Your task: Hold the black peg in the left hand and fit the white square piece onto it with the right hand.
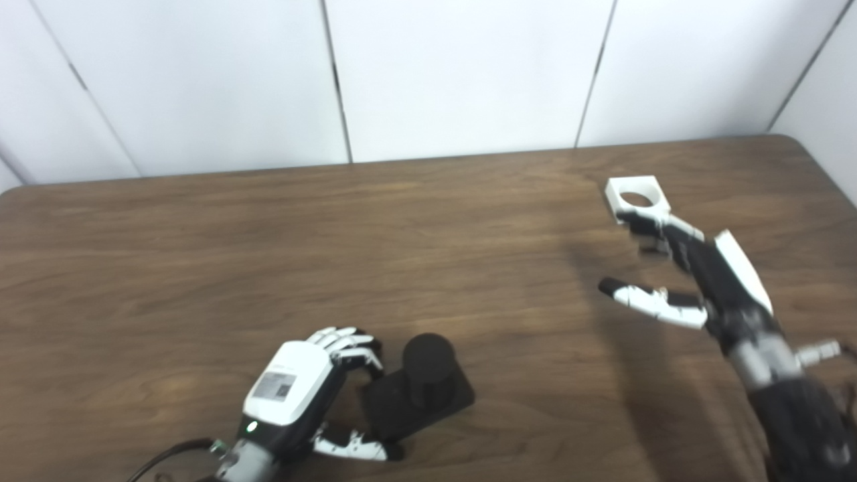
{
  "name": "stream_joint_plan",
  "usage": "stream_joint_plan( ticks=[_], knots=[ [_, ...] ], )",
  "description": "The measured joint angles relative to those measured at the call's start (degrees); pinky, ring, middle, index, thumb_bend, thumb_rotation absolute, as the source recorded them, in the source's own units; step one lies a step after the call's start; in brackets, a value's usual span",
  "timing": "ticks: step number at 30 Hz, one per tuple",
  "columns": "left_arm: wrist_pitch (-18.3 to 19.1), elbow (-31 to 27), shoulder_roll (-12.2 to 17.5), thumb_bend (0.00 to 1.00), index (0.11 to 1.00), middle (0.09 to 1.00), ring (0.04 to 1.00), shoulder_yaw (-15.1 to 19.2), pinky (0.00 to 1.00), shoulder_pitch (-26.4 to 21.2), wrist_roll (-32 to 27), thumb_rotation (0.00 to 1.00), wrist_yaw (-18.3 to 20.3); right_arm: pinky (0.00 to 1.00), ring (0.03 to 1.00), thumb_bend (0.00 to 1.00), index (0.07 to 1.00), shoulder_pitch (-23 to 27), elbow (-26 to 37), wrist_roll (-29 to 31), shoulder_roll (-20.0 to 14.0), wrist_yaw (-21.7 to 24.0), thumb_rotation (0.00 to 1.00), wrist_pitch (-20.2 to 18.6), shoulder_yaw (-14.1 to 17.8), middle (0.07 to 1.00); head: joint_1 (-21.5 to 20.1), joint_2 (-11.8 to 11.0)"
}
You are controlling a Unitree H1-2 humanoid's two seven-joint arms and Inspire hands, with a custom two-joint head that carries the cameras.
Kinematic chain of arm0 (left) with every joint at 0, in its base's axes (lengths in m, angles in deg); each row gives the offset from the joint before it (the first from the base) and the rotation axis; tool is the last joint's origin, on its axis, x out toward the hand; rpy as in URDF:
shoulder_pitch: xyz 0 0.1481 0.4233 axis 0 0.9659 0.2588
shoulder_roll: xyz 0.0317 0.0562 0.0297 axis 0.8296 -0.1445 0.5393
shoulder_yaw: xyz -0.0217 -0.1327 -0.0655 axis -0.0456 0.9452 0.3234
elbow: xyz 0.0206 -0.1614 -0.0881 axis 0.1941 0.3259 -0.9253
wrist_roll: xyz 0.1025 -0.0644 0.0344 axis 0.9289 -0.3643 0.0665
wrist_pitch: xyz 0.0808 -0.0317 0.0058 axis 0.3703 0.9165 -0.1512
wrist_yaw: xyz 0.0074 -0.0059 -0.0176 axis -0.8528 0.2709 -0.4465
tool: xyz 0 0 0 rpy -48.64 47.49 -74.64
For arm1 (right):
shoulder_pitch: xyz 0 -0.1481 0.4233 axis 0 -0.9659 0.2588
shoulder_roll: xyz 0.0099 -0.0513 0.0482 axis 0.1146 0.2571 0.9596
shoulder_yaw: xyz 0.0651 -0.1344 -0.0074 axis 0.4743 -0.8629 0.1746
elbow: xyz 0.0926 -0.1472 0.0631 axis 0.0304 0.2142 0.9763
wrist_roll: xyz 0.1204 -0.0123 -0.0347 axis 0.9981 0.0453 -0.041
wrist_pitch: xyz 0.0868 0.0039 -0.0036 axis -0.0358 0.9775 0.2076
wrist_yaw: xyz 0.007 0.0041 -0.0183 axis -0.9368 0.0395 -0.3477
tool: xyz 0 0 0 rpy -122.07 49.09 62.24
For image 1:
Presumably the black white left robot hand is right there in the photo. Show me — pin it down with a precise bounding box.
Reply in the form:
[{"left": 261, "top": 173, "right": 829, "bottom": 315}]
[{"left": 231, "top": 326, "right": 406, "bottom": 464}]

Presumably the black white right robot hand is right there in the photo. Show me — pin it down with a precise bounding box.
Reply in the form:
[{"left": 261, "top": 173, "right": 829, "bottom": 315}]
[{"left": 598, "top": 211, "right": 781, "bottom": 357}]

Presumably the white square piece with hole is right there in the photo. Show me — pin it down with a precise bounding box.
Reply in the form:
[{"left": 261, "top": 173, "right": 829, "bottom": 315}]
[{"left": 605, "top": 175, "right": 672, "bottom": 226}]

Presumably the black peg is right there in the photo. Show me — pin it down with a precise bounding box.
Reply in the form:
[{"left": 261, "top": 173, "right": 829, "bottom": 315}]
[{"left": 362, "top": 333, "right": 477, "bottom": 443}]

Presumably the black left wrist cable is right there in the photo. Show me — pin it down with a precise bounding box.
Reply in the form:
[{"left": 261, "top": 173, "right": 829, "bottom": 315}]
[{"left": 126, "top": 438, "right": 223, "bottom": 482}]

